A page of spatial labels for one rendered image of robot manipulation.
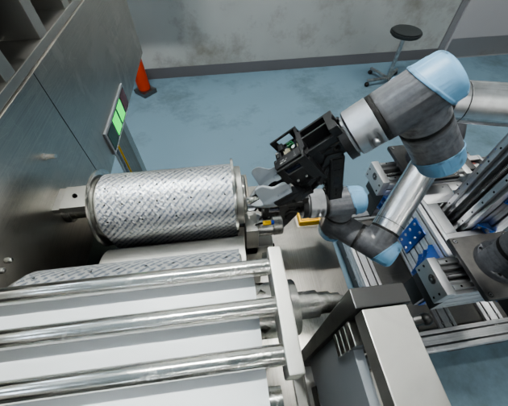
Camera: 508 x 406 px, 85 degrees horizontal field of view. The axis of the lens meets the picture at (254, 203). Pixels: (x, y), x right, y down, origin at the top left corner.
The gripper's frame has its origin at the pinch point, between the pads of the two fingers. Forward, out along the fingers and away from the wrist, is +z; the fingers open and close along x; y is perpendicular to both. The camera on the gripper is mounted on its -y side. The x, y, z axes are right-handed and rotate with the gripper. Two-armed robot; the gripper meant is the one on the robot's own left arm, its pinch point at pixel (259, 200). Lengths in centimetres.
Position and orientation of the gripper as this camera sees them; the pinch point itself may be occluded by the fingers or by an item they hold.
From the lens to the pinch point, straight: 53.7
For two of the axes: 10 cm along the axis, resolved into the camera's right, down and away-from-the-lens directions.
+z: -7.7, 4.6, 4.5
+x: 1.2, 7.9, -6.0
